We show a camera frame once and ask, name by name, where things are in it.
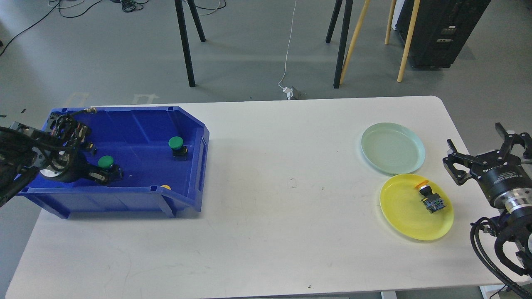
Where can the green push button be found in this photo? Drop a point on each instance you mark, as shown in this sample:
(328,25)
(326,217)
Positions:
(110,170)
(176,144)

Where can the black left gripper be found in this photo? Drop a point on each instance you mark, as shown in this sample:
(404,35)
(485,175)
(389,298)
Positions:
(68,145)

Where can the blue plastic storage bin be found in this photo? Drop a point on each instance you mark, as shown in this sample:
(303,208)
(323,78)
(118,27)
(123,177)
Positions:
(137,138)

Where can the yellow plastic plate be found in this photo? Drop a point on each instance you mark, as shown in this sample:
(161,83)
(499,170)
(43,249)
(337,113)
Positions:
(401,204)

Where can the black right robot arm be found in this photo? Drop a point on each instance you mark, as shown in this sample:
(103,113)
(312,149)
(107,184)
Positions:
(512,229)

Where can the light green plastic plate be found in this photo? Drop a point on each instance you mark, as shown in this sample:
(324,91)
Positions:
(392,149)

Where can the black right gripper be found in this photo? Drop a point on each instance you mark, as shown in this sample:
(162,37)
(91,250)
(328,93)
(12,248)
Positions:
(499,174)

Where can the black tripod legs left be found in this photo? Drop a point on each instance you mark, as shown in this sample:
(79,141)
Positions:
(179,10)

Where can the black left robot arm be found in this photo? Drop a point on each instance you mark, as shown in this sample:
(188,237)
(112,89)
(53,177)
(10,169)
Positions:
(23,155)

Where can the black stand legs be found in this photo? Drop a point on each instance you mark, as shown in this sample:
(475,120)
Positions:
(346,20)

